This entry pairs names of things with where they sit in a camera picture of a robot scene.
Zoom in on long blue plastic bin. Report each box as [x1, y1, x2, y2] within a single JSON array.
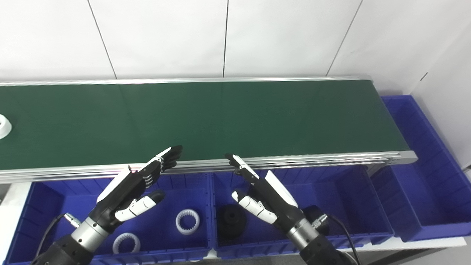
[[370, 95, 471, 242]]

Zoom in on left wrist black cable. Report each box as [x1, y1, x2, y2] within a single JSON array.
[[31, 213, 81, 265]]

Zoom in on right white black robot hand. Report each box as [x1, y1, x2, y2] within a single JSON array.
[[224, 153, 306, 233]]

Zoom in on white toothed ring part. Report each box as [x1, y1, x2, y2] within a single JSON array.
[[176, 209, 200, 235], [112, 233, 141, 254]]

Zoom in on black round part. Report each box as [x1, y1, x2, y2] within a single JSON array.
[[217, 204, 248, 240], [302, 205, 330, 236]]

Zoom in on green conveyor belt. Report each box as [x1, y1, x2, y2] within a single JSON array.
[[0, 75, 418, 184], [0, 80, 410, 170]]

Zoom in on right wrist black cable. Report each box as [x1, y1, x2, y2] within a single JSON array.
[[312, 213, 362, 265]]

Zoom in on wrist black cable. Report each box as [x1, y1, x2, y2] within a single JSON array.
[[312, 213, 362, 265], [31, 213, 81, 265]]

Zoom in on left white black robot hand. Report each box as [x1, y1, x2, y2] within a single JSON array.
[[88, 145, 183, 233]]

